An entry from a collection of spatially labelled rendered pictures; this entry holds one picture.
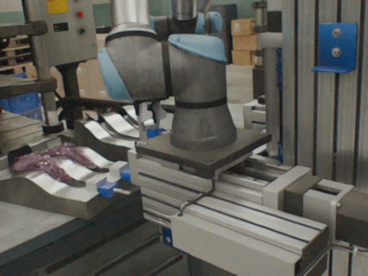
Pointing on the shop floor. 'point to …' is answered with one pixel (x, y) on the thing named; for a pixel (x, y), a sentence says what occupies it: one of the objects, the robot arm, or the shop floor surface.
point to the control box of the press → (68, 43)
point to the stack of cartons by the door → (244, 42)
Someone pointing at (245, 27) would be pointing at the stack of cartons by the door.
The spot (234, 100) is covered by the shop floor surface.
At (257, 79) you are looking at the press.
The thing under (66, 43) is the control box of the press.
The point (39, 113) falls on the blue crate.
